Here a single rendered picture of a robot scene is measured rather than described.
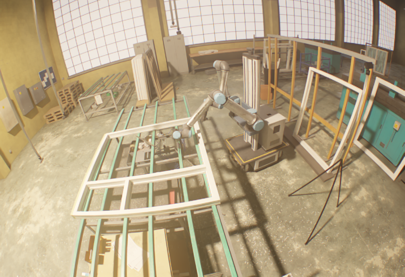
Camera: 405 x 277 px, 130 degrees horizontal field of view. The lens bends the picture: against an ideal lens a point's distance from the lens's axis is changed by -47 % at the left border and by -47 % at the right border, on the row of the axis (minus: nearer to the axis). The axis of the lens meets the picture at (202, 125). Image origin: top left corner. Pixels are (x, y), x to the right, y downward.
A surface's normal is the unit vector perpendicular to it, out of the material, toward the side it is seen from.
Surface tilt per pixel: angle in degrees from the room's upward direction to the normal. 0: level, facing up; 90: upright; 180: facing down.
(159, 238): 0
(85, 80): 90
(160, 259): 0
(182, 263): 0
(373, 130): 90
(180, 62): 90
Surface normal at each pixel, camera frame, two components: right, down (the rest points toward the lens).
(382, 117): -0.98, 0.19
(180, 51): 0.18, 0.50
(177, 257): -0.11, -0.84
